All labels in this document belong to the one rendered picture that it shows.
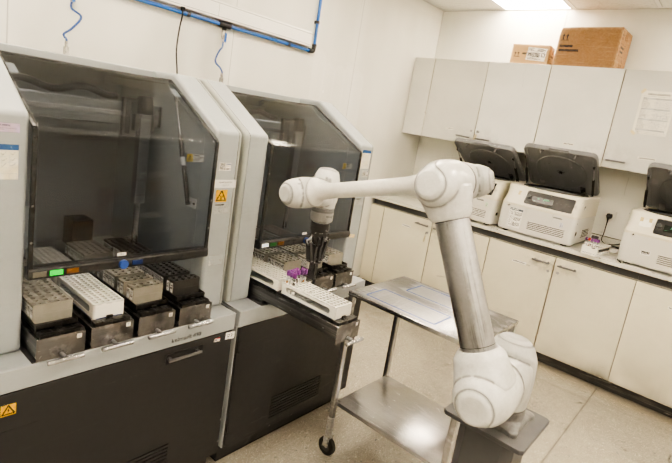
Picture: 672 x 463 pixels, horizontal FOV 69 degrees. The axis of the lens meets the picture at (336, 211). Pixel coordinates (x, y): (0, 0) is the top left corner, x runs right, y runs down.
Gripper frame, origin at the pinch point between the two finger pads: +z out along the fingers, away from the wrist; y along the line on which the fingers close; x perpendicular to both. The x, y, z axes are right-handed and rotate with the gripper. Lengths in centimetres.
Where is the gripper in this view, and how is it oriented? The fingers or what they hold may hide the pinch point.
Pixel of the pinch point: (312, 270)
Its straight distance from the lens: 197.0
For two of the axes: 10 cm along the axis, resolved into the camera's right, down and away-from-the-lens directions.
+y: 6.5, -0.4, 7.6
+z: -1.6, 9.7, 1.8
